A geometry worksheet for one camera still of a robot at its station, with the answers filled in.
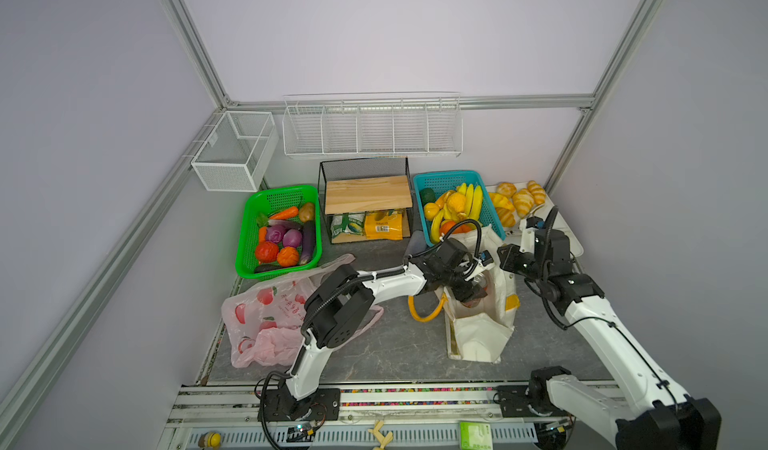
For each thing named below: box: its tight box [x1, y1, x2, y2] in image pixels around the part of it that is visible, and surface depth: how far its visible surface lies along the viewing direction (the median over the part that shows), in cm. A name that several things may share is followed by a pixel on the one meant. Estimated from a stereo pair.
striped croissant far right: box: [527, 180, 547, 205], surface depth 118 cm
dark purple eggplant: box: [300, 220, 316, 265], surface depth 102 cm
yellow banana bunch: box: [430, 182, 483, 244], surface depth 110 cm
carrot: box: [270, 206, 299, 220], surface depth 114 cm
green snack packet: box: [331, 212, 366, 239], surface depth 107 cm
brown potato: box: [299, 202, 314, 223], surface depth 111 cm
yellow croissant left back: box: [489, 192, 515, 211], surface depth 117 cm
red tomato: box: [256, 241, 279, 263], surface depth 98 cm
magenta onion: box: [282, 228, 302, 248], surface depth 102 cm
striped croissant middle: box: [513, 188, 535, 217], surface depth 117 cm
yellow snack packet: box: [364, 209, 403, 241], surface depth 104 cm
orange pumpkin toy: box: [277, 246, 299, 267], surface depth 98 cm
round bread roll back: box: [496, 182, 517, 198], surface depth 120 cm
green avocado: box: [419, 188, 437, 206], surface depth 117 cm
